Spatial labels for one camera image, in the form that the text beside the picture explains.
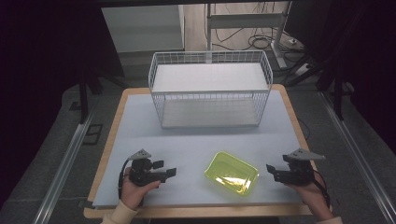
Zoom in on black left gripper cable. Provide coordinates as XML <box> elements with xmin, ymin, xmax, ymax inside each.
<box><xmin>117</xmin><ymin>159</ymin><xmax>131</xmax><ymax>200</ymax></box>

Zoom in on black floor cables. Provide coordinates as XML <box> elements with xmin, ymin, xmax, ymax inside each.
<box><xmin>214</xmin><ymin>27</ymin><xmax>307</xmax><ymax>63</ymax></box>

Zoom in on person's right hand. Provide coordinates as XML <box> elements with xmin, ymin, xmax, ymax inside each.
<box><xmin>285</xmin><ymin>170</ymin><xmax>334</xmax><ymax>221</ymax></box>

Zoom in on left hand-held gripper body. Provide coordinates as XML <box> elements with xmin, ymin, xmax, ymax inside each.
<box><xmin>127</xmin><ymin>148</ymin><xmax>167</xmax><ymax>188</ymax></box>

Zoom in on black stand leg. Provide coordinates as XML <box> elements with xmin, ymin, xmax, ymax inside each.
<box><xmin>77</xmin><ymin>66</ymin><xmax>105</xmax><ymax>125</ymax></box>
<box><xmin>316</xmin><ymin>69</ymin><xmax>348</xmax><ymax>122</ymax></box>

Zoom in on yellow-green plastic tray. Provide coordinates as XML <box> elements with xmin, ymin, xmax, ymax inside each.
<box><xmin>204</xmin><ymin>150</ymin><xmax>261</xmax><ymax>197</ymax></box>

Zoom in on person's left hand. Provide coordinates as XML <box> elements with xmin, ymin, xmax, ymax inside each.
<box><xmin>120</xmin><ymin>175</ymin><xmax>162</xmax><ymax>211</ymax></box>

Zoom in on light blue table mat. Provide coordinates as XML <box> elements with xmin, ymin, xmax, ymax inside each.
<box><xmin>92</xmin><ymin>89</ymin><xmax>308</xmax><ymax>209</ymax></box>

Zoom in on aluminium floor rail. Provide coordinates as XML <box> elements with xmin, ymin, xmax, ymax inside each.
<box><xmin>32</xmin><ymin>110</ymin><xmax>96</xmax><ymax>224</ymax></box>
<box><xmin>319</xmin><ymin>91</ymin><xmax>396</xmax><ymax>224</ymax></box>

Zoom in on white metal stand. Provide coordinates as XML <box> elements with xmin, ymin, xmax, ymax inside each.
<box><xmin>205</xmin><ymin>1</ymin><xmax>292</xmax><ymax>70</ymax></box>

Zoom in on white power strip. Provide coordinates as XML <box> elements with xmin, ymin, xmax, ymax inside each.
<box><xmin>293</xmin><ymin>63</ymin><xmax>313</xmax><ymax>77</ymax></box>

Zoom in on white wire rack shelf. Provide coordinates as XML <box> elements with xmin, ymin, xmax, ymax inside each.
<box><xmin>148</xmin><ymin>49</ymin><xmax>275</xmax><ymax>130</ymax></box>

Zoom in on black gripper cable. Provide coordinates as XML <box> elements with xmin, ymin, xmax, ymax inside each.
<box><xmin>117</xmin><ymin>159</ymin><xmax>131</xmax><ymax>200</ymax></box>
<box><xmin>312</xmin><ymin>169</ymin><xmax>332</xmax><ymax>210</ymax></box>

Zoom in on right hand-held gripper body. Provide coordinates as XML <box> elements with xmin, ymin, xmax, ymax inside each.
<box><xmin>274</xmin><ymin>147</ymin><xmax>327</xmax><ymax>188</ymax></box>

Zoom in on white cabinet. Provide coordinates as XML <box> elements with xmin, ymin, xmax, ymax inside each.
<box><xmin>100</xmin><ymin>4</ymin><xmax>186</xmax><ymax>54</ymax></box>

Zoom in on dark curtain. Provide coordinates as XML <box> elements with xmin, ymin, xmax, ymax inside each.
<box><xmin>284</xmin><ymin>0</ymin><xmax>396</xmax><ymax>157</ymax></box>
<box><xmin>0</xmin><ymin>0</ymin><xmax>126</xmax><ymax>209</ymax></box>

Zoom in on wooden table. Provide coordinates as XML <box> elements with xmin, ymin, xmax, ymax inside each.
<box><xmin>82</xmin><ymin>83</ymin><xmax>315</xmax><ymax>219</ymax></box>

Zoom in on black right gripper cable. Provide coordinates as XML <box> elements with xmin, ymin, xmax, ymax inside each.
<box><xmin>312</xmin><ymin>169</ymin><xmax>332</xmax><ymax>210</ymax></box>

